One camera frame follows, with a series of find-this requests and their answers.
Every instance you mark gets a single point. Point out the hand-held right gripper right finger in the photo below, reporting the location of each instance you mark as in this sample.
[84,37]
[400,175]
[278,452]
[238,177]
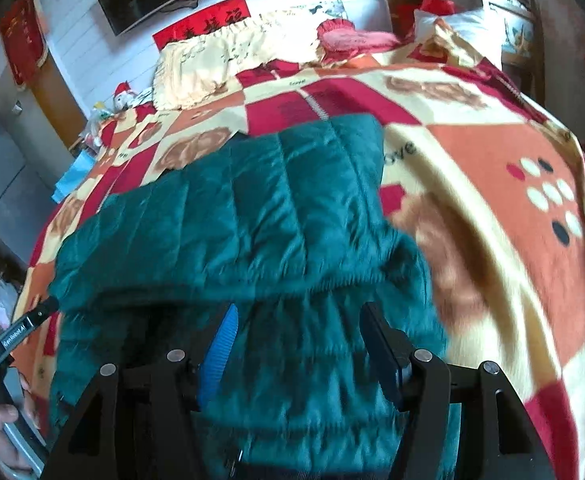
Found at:
[386,360]

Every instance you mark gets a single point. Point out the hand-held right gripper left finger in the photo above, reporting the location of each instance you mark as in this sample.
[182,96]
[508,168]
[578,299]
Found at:
[222,345]

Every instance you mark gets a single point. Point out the checkered printed blanket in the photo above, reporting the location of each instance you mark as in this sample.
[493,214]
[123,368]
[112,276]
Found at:
[497,260]

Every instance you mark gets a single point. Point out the white pillow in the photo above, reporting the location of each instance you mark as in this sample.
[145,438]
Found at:
[467,35]

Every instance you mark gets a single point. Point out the santa plush toy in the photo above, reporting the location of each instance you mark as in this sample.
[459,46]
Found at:
[125,96]

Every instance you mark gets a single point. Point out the brown wooden door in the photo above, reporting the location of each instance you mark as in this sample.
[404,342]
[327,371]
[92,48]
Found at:
[55,105]

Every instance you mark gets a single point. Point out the cream fringed cloth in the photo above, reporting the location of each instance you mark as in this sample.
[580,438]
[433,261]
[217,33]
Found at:
[207,65]

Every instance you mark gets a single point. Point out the pink red cushion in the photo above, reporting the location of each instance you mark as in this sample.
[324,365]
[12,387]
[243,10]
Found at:
[352,40]

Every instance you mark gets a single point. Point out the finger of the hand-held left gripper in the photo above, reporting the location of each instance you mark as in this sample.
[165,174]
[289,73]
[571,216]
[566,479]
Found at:
[42,310]

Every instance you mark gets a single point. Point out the person's left hand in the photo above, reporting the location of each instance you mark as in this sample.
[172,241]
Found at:
[0,440]

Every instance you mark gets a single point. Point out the floral printed cloth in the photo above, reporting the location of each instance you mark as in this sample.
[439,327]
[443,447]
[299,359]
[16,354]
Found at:
[515,25]

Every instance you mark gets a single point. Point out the red hanging wall decoration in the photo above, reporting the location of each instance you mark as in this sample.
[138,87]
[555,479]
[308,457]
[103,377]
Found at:
[22,40]

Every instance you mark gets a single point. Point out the teal quilted jacket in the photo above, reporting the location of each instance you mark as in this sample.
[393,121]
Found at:
[272,210]

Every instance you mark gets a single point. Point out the red wall banner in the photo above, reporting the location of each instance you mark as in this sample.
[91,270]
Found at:
[212,17]

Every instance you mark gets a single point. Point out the blue cloth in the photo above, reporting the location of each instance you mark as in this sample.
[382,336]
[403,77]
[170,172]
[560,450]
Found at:
[75,172]

